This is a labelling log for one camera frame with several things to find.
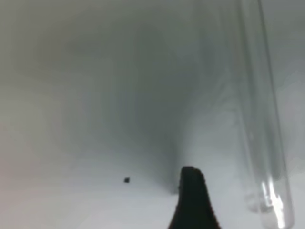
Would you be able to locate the clear glass test tube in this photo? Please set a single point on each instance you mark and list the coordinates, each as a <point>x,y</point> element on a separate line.
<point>266,158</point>

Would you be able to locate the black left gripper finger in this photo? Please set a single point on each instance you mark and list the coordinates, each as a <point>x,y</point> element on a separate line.
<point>194,209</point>

